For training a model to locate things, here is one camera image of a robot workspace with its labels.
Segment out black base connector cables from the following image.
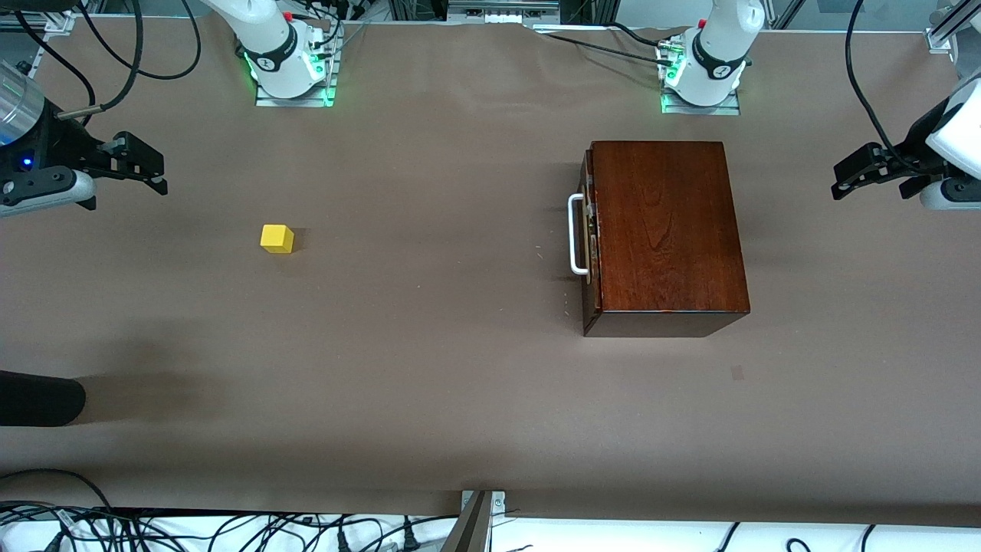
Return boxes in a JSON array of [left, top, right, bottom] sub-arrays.
[[303, 0, 365, 58]]

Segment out yellow block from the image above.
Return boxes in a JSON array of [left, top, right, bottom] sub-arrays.
[[260, 224, 295, 255]]

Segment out dark brown wooden cabinet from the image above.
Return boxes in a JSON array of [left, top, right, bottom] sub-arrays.
[[580, 140, 751, 338]]

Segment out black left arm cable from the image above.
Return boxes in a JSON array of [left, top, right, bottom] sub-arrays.
[[845, 0, 914, 173]]

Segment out aluminium frame rail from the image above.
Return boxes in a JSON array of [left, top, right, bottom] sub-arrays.
[[0, 11, 74, 35], [924, 0, 981, 54]]

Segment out metal table bracket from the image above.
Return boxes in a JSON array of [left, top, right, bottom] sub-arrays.
[[441, 491, 507, 552]]

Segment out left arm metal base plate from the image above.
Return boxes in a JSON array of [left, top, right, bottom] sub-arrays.
[[661, 84, 741, 116]]

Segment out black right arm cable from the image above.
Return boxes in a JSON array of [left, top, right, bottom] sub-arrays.
[[11, 0, 202, 120]]

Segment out black ribbed cylinder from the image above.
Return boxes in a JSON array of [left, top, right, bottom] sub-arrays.
[[0, 371, 87, 427]]

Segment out thin black table cable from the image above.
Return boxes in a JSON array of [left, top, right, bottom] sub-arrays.
[[536, 21, 679, 66]]

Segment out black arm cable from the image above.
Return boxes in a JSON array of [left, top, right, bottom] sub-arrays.
[[845, 0, 914, 173], [11, 0, 202, 120]]

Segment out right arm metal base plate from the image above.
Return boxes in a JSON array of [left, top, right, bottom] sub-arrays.
[[255, 77, 338, 108]]

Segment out black looping cable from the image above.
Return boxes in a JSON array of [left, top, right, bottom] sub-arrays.
[[0, 469, 114, 513]]

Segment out wooden drawer with white handle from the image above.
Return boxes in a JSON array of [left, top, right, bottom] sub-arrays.
[[568, 172, 602, 286]]

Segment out tangled black cable bundle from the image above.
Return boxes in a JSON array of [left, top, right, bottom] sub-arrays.
[[0, 502, 461, 552]]

